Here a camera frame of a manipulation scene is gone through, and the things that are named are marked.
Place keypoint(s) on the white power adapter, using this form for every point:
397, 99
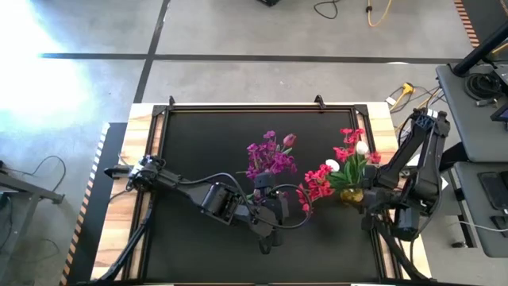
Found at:
391, 101

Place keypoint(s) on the black flat device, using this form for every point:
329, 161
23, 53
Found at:
492, 190

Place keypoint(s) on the black floor object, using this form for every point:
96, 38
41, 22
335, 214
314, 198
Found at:
269, 2

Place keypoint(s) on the white artificial tulip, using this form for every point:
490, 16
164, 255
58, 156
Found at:
362, 148
332, 165

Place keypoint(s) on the black floor mat striped edge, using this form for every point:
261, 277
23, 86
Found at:
91, 222
488, 16

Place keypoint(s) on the grey side desk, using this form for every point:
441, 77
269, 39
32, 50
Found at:
472, 214
468, 135

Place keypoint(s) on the white paper sheet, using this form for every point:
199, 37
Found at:
444, 183

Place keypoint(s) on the gold glass vase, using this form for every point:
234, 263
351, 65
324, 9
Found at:
351, 195

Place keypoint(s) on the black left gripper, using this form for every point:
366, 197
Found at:
275, 210

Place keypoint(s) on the black clamp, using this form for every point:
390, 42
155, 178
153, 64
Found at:
171, 100
319, 101

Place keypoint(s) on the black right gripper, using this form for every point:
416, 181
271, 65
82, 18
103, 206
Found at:
406, 222

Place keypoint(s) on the yellow power plug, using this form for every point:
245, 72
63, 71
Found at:
407, 88

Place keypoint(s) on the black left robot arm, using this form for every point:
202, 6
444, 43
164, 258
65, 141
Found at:
186, 188

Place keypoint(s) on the pink artificial tulip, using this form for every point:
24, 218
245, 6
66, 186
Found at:
289, 140

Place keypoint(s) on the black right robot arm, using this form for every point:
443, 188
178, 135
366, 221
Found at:
428, 167

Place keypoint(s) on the grey metal stand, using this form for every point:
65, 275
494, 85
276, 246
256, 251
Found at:
24, 190

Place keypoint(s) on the red artificial flower spray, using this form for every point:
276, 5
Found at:
350, 139
317, 184

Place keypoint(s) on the purple artificial flower spray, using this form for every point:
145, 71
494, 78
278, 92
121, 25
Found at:
254, 150
283, 163

